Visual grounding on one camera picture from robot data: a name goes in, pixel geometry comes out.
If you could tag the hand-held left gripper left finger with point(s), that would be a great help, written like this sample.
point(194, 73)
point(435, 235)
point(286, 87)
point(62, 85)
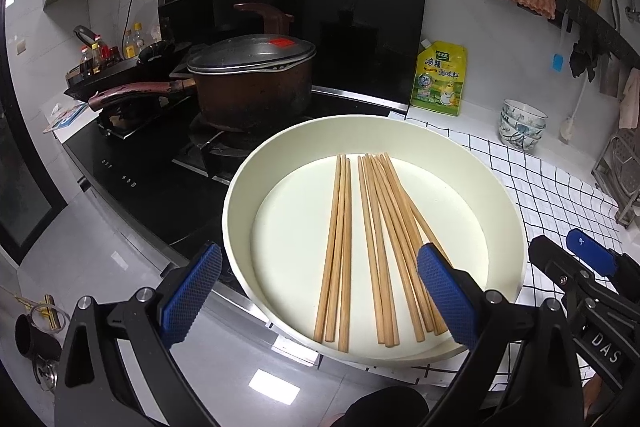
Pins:
point(192, 287)

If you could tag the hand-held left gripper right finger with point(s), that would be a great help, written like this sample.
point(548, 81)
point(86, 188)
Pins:
point(442, 287)

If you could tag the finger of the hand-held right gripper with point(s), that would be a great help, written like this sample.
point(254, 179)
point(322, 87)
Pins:
point(590, 249)
point(550, 257)

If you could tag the bundle of wooden chopsticks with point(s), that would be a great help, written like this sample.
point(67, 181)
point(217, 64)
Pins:
point(375, 232)

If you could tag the cream round tray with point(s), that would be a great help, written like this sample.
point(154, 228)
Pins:
point(290, 227)

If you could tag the person's right forearm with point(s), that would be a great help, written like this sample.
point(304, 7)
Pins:
point(592, 392)

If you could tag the white black checkered cloth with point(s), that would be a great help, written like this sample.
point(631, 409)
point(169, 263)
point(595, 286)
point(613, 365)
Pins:
point(550, 187)

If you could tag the metal dish rack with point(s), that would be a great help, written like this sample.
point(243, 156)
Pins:
point(605, 177)

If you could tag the blue floral ceramic bowl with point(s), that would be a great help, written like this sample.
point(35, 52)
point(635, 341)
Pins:
point(522, 125)
point(520, 141)
point(525, 109)

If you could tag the white hanging brush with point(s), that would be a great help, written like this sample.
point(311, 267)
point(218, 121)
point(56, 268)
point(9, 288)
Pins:
point(567, 129)

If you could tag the black gas stove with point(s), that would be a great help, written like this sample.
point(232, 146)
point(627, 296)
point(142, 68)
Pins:
point(150, 167)

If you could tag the person's dark trousers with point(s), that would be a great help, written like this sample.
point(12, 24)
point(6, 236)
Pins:
point(380, 409)

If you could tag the dark cup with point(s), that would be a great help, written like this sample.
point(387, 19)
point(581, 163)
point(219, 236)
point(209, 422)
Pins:
point(35, 337)

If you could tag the small metal lid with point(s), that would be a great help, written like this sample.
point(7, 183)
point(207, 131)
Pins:
point(45, 373)

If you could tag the hanging metal cleaver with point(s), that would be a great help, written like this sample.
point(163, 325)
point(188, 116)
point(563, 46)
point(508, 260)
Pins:
point(609, 77)

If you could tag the black hanging cloth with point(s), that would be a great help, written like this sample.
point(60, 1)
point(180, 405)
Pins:
point(587, 62)

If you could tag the blue hanging scraper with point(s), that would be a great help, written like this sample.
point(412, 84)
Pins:
point(558, 63)

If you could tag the brown cooking pot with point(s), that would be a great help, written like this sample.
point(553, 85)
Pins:
point(250, 97)

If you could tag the yellow seasoning pouch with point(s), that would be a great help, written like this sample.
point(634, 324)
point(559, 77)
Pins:
point(440, 82)

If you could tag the blue printed card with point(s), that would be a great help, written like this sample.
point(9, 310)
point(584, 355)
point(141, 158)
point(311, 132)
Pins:
point(65, 117)

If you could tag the dark glass door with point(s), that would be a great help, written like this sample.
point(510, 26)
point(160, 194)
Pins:
point(25, 147)

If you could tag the glass pot lid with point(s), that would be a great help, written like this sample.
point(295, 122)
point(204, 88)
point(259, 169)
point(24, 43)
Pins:
point(250, 54)

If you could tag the hanging metal peeler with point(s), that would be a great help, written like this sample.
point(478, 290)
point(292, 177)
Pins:
point(615, 9)

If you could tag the black glass range hood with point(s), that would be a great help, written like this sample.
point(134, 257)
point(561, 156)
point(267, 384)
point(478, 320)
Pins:
point(300, 7)

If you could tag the black wall rail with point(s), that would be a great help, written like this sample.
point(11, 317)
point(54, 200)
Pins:
point(600, 34)

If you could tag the white wall switch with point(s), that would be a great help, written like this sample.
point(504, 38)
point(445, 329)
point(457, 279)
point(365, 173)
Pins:
point(20, 46)

